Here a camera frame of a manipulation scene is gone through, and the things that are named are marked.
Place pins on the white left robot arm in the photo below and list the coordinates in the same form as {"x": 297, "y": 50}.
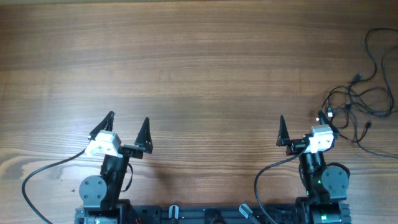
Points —
{"x": 100, "y": 193}

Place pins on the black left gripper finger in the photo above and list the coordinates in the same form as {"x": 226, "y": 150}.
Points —
{"x": 144, "y": 140}
{"x": 106, "y": 124}

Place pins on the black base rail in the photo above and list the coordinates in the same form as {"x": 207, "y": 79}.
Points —
{"x": 280, "y": 213}

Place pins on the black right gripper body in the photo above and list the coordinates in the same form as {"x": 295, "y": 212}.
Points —
{"x": 296, "y": 147}

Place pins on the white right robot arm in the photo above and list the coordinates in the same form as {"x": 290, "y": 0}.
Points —
{"x": 326, "y": 184}

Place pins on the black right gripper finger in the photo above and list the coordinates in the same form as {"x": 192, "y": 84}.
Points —
{"x": 283, "y": 138}
{"x": 323, "y": 120}

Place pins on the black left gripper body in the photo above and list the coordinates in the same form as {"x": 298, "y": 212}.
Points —
{"x": 130, "y": 151}

